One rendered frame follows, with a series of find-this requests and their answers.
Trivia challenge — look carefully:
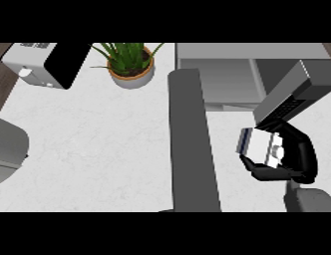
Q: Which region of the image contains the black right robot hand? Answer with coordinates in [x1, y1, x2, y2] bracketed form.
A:
[237, 119, 317, 185]

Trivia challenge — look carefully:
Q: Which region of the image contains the white milk carton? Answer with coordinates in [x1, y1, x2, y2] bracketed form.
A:
[234, 127, 286, 168]

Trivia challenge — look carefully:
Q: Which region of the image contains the grey microwave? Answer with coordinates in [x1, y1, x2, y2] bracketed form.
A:
[174, 42, 331, 129]

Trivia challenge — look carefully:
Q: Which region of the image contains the dark grey microwave door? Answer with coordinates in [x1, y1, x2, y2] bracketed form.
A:
[165, 68, 221, 213]

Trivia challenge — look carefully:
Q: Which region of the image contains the white and black appliance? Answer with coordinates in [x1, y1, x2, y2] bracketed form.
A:
[0, 42, 94, 91]

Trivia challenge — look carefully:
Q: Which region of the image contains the green potted plant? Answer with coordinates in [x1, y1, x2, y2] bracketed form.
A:
[89, 42, 166, 91]

